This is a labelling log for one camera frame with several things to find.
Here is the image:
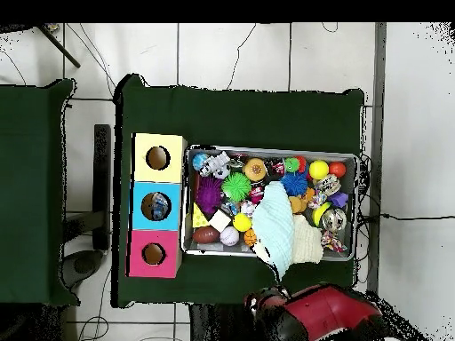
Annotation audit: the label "mint green waffle cloth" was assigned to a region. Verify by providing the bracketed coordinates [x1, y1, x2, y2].
[251, 180, 296, 282]

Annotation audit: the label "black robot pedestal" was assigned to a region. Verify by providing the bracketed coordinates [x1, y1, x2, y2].
[189, 304, 250, 341]

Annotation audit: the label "black floor cable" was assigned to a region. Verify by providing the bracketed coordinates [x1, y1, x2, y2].
[358, 211, 455, 223]

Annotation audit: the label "crumpled clear blue wrapper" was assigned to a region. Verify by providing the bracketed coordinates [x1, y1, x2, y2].
[220, 201, 241, 217]

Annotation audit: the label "cream waffle cloth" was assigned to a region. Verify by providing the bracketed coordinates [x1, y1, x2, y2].
[253, 214, 324, 266]

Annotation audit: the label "wooden box three holes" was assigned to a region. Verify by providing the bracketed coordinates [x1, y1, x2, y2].
[125, 132, 188, 279]

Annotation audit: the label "dark green side table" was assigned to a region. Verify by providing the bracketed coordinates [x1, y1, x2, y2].
[0, 78, 77, 306]

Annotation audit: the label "shallow wire mesh bin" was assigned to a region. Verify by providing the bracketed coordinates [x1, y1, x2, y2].
[180, 144, 359, 262]

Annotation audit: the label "black tripod leg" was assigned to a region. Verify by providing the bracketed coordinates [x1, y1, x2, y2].
[35, 23, 82, 69]

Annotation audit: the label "purple spiky ball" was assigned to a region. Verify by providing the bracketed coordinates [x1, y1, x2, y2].
[195, 176, 223, 215]

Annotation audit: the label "blue globe ball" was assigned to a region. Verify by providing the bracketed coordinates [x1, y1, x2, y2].
[191, 153, 209, 172]

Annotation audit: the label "green spiky rubber ball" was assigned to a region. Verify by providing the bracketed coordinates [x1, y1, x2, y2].
[220, 172, 252, 202]

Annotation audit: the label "smooth yellow ball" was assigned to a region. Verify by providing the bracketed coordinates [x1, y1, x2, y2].
[307, 159, 331, 181]

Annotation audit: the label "small brown football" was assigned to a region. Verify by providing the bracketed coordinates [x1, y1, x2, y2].
[192, 226, 221, 245]

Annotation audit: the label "crushed clear plastic bottle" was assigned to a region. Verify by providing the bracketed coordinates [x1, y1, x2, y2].
[150, 193, 171, 220]

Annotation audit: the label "plain wooden cube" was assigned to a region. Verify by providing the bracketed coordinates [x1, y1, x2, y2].
[208, 209, 233, 233]

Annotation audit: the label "small white baseball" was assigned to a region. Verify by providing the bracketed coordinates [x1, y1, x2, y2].
[219, 226, 241, 247]

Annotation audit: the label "dark green table cloth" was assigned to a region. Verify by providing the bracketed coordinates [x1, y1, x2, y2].
[111, 73, 365, 315]

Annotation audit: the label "silver toy robot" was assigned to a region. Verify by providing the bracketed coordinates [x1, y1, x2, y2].
[198, 150, 232, 180]

